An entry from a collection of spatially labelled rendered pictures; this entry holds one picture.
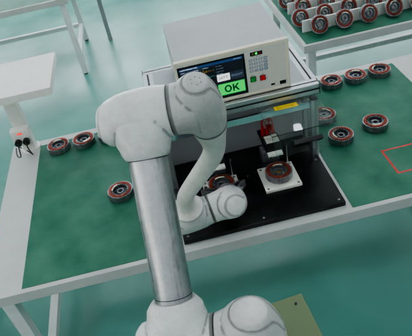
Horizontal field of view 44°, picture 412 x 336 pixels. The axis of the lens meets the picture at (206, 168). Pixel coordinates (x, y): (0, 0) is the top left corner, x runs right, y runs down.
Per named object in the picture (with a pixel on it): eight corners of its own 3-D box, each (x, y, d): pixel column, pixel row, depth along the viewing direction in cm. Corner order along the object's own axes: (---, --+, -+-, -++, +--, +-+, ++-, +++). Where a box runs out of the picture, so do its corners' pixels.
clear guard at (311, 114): (341, 143, 185) (341, 130, 181) (277, 158, 184) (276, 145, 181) (311, 99, 211) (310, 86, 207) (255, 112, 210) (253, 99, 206)
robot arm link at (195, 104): (225, 99, 138) (177, 109, 139) (215, 54, 123) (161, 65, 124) (231, 139, 131) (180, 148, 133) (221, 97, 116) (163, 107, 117)
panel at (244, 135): (307, 133, 232) (305, 76, 213) (167, 167, 229) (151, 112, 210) (307, 132, 232) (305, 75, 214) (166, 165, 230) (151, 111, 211)
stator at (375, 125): (360, 120, 236) (360, 113, 234) (385, 118, 234) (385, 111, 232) (364, 135, 227) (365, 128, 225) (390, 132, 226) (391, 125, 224)
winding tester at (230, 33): (291, 85, 200) (288, 37, 187) (183, 111, 198) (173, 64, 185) (265, 45, 230) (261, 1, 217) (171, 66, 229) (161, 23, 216)
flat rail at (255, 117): (313, 107, 204) (313, 101, 202) (163, 143, 202) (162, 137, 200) (313, 106, 205) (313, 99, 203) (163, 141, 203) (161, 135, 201)
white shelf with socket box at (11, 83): (83, 170, 241) (50, 87, 212) (7, 188, 239) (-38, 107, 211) (84, 129, 268) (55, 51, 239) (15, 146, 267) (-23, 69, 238)
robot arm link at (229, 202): (237, 178, 181) (203, 191, 181) (244, 185, 166) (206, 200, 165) (248, 205, 183) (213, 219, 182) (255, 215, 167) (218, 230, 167)
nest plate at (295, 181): (302, 185, 206) (302, 183, 205) (267, 193, 205) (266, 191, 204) (291, 163, 217) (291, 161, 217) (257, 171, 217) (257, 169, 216)
